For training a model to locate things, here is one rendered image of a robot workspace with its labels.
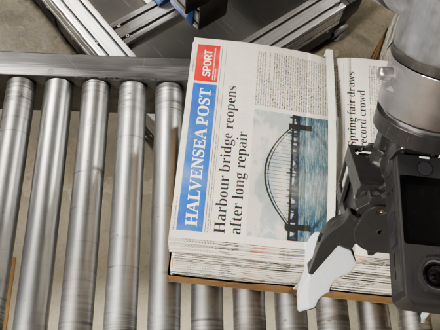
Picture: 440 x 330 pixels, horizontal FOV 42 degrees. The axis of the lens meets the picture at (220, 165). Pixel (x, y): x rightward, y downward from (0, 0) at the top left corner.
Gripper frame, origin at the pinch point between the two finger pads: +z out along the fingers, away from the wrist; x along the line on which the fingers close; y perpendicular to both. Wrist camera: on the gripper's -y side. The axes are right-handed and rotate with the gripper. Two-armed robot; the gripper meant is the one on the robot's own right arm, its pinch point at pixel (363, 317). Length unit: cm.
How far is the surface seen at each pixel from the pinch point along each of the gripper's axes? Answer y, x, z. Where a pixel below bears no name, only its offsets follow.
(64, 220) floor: 97, 54, 75
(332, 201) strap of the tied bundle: 18.8, 0.0, 1.1
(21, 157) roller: 42, 45, 16
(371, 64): 37.4, -5.9, -9.0
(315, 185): 21.2, 1.7, 0.8
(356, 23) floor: 173, -38, 31
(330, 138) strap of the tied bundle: 25.6, 0.2, -3.5
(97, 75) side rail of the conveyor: 56, 35, 6
